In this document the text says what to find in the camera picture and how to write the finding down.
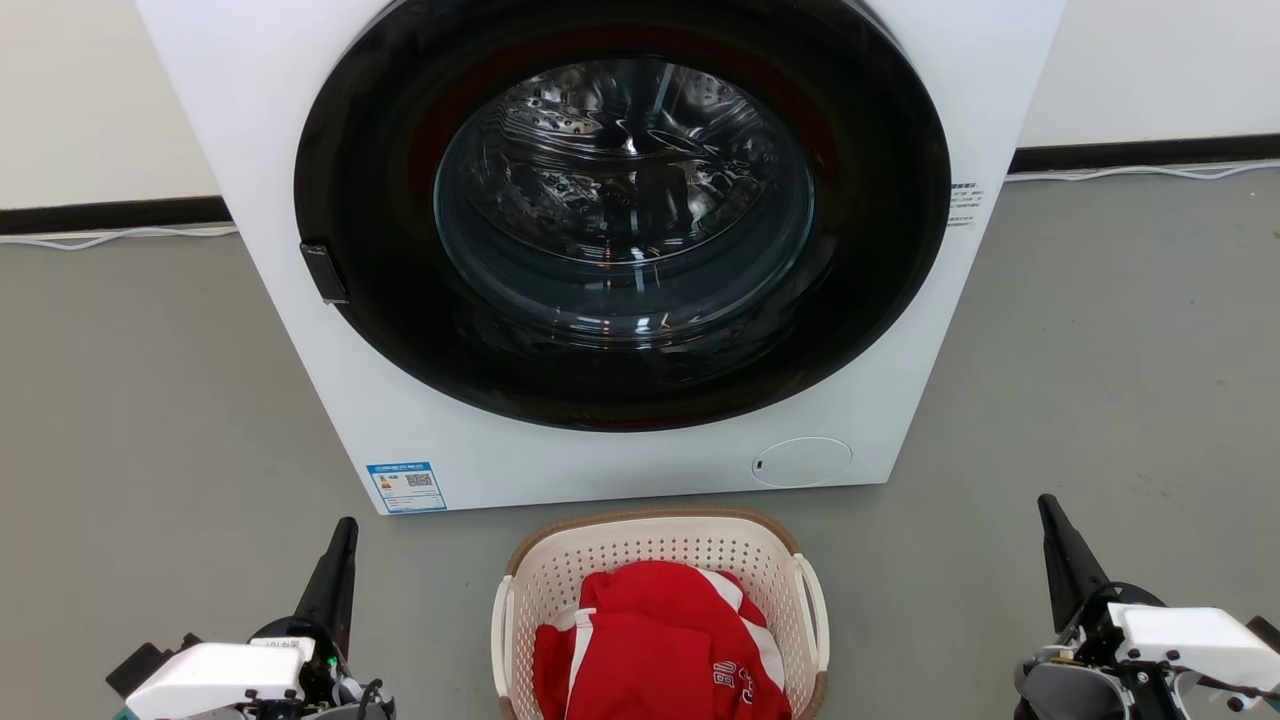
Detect cream perforated laundry basket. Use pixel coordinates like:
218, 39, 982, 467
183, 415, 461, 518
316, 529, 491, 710
490, 507, 831, 720

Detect red garment with white stripes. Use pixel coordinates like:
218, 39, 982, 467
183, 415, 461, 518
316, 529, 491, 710
533, 560, 793, 720

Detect black round washer door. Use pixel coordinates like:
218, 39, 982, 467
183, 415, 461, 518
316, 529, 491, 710
293, 0, 952, 433

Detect blue energy label sticker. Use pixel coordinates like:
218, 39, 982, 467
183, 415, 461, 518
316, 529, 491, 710
366, 461, 448, 515

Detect round white filter cover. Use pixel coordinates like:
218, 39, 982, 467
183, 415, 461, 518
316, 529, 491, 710
752, 437, 853, 489

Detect black washer door handle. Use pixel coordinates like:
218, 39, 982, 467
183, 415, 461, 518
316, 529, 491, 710
300, 242, 350, 305

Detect thin white floor cable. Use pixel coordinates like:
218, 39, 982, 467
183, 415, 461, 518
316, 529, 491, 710
1007, 160, 1280, 182
0, 225, 239, 251

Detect black wall baseboard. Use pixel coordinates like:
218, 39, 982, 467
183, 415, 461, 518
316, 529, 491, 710
1010, 134, 1280, 175
0, 196, 233, 236

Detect steel washer drum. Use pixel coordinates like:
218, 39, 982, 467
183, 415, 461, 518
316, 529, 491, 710
435, 57, 816, 351

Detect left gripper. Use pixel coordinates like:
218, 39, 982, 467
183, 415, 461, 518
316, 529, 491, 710
125, 517, 359, 720

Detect white front-load washing machine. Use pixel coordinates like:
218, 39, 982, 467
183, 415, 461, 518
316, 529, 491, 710
135, 0, 1066, 516

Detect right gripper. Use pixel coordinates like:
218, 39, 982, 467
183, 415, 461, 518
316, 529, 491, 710
1037, 494, 1280, 713

